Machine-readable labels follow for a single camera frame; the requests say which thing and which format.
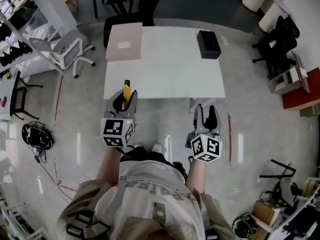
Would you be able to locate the black slatted chair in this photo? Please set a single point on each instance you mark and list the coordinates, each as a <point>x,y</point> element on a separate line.
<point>18,99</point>

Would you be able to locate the grey open shelf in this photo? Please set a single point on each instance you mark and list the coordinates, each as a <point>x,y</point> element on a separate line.
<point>287,81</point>

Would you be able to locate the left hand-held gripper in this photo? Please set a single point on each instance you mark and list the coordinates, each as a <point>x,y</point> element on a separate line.
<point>115,131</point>

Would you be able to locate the pink flat box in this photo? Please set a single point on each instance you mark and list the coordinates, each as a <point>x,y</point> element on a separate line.
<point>123,42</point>

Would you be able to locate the white side table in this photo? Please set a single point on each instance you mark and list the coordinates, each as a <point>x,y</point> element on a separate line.
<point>6,89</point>

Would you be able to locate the yellow-green toy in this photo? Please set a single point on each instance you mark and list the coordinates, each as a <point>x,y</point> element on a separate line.
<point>8,75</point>

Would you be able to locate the yellow marker pen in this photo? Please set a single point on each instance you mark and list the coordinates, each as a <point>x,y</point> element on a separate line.
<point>127,91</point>

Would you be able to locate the red floor tape strip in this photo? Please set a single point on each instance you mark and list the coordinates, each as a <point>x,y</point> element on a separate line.
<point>229,139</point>

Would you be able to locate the small pink object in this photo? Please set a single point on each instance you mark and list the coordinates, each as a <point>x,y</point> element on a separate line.
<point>3,101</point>

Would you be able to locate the white low shelf unit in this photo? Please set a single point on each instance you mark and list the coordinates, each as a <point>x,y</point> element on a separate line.
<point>15,206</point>

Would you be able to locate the white desk unit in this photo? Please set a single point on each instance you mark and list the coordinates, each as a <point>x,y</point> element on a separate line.
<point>300,216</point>

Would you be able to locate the black and green helmet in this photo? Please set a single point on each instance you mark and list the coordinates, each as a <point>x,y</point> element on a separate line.
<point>243,225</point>

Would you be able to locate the person's white printed shirt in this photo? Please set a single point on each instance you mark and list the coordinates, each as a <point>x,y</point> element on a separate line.
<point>140,204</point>

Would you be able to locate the large cardboard box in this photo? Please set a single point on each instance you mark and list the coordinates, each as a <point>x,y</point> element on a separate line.
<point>265,211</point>

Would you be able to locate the person's left forearm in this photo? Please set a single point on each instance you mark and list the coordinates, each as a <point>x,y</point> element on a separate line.
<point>110,164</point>

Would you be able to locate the person's khaki overshirt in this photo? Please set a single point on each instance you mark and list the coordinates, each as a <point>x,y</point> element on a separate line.
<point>75,209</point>

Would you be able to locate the red and tan box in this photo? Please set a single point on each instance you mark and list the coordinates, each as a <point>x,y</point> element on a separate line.
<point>300,96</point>

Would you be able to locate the person's right forearm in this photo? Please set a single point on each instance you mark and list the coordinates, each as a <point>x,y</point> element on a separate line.
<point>196,176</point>

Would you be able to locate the black high-back office chair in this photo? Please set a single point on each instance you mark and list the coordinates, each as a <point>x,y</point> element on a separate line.
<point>277,44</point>

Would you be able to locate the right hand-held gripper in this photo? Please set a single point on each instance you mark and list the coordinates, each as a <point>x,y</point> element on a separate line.
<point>207,146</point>

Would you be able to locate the black tissue box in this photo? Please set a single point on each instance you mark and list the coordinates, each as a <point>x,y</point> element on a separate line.
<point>208,44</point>

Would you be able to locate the grey chair with black legs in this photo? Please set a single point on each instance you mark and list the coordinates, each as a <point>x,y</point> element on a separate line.
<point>95,1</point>
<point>285,186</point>

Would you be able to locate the person's left white shoe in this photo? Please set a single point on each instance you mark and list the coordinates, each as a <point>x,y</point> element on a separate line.
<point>137,146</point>

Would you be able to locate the person's black trousers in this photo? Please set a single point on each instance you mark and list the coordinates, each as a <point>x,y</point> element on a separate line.
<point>145,155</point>

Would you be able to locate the person's white shoe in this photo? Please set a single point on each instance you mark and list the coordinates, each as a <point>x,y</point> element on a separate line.
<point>137,146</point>
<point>157,147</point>

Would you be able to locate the white office chair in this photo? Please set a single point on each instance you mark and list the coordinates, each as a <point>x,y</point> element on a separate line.
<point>67,51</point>

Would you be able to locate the grey chest harness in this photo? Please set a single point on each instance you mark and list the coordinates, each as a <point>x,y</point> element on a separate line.
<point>159,209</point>

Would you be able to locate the person's right white shoe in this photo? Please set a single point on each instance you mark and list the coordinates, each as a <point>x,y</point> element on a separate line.
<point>157,147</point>

